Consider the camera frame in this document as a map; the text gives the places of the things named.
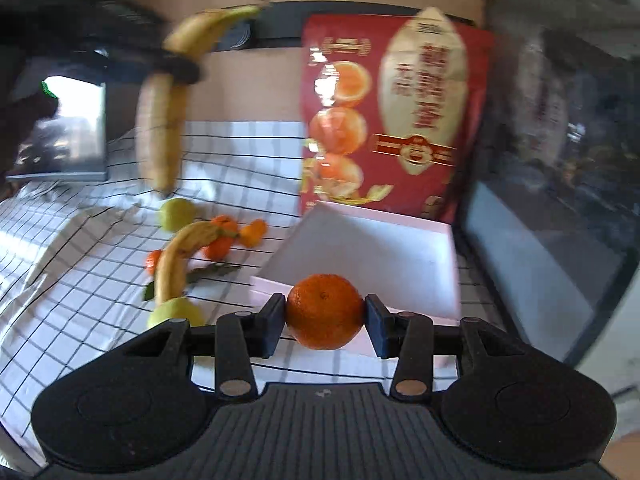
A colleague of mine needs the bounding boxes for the green leafy twig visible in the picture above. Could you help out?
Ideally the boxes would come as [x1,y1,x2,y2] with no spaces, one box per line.
[141,262,242,304]

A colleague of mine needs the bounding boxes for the small mandarin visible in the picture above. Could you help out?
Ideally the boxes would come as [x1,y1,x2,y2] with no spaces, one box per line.
[238,219,268,248]
[202,214,239,261]

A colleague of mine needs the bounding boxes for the green pear with stem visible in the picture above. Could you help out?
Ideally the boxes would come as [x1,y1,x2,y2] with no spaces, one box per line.
[146,297,205,328]

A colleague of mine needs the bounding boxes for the white oven with glass door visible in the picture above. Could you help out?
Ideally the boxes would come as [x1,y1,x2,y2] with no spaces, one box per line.
[458,0,639,394]

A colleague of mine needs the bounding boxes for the spotted yellow banana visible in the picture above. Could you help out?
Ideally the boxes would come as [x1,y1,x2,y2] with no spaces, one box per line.
[154,221,222,304]

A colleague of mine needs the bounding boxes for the pink white shallow box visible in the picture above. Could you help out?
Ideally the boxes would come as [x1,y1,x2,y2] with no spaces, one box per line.
[250,202,461,325]

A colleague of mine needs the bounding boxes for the white black-grid tablecloth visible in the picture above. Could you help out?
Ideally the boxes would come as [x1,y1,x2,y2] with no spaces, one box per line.
[0,119,507,453]

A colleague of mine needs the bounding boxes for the dark grey wall power strip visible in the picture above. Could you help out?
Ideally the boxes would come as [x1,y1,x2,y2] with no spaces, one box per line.
[211,0,476,53]

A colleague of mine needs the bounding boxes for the mandarin with leaves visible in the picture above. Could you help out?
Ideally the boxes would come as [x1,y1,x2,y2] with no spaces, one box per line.
[145,249,163,276]

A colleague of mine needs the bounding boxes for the yellow-green pear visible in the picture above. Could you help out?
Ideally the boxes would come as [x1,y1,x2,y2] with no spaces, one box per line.
[158,197,198,233]

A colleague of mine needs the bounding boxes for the red quail egg bag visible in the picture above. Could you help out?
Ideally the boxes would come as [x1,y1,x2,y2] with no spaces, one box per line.
[299,8,494,223]

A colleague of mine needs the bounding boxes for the orange mandarin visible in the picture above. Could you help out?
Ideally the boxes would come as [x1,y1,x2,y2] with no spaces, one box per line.
[285,274,364,350]

